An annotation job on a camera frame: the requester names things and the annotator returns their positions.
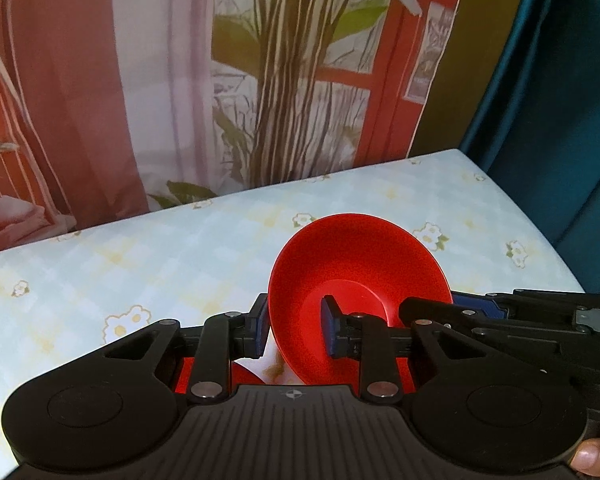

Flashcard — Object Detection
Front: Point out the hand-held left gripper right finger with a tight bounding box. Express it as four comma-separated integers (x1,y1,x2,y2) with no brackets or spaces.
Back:
320,296,481,404

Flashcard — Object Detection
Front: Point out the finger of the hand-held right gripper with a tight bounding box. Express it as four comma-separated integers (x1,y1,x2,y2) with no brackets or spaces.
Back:
399,297,581,376
450,287,600,322

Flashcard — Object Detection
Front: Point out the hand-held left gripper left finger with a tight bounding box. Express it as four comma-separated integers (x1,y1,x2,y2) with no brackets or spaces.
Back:
102,294,271,406

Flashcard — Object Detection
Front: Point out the red plastic bowl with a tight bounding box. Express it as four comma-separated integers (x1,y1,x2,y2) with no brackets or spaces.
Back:
172,357,268,397
267,212,453,386

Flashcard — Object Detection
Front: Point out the person's right hand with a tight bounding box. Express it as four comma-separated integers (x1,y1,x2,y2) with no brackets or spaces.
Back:
567,434,600,477

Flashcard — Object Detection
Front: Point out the floral tablecloth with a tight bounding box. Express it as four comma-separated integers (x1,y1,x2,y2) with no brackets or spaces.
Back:
0,147,587,461

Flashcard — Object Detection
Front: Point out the teal curtain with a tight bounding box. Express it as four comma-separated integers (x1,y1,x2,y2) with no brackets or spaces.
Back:
459,0,600,296

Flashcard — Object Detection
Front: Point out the printed backdrop cloth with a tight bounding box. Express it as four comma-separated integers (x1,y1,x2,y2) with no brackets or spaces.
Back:
0,0,472,257

